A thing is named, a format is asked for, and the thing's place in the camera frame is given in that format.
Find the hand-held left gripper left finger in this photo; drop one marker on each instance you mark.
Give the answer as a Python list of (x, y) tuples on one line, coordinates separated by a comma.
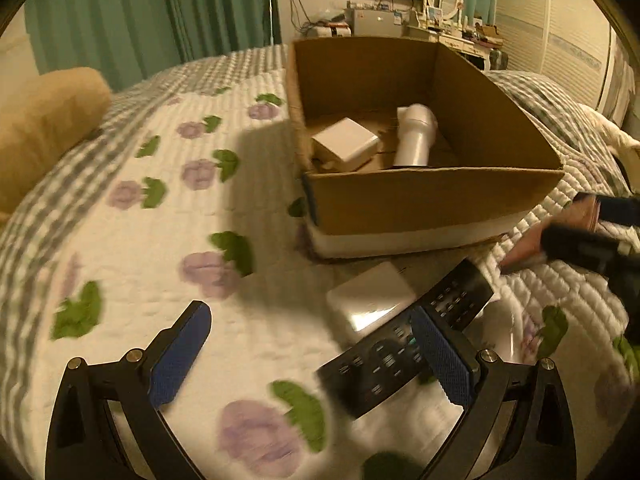
[(181, 355)]

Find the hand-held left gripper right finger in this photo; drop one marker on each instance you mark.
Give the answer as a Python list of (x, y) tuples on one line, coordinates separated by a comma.
[(442, 360)]

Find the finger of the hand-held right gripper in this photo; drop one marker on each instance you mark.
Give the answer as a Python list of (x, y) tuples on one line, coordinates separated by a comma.
[(617, 210), (580, 247)]

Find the black remote control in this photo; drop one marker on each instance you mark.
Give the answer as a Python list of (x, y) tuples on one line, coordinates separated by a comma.
[(380, 355)]

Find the brown cardboard box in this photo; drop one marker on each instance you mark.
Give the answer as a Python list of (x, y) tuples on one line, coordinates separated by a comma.
[(425, 210)]

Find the floral quilted bedspread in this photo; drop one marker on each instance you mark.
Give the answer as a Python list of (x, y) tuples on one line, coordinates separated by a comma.
[(175, 240)]

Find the white wardrobe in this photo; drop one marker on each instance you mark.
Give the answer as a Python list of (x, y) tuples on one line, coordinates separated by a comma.
[(560, 30)]

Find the white cylindrical bottle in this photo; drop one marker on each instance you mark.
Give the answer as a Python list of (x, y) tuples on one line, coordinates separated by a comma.
[(414, 135)]

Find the white dressing table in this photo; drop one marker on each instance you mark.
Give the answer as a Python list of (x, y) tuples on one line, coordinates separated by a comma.
[(465, 42)]

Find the small white box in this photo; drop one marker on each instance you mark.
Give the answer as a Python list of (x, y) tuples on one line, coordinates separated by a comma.
[(345, 145)]

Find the tan pillow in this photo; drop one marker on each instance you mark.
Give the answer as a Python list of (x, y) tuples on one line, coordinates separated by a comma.
[(40, 130)]

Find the white mini fridge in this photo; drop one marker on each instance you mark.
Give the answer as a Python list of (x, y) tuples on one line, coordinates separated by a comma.
[(376, 22)]

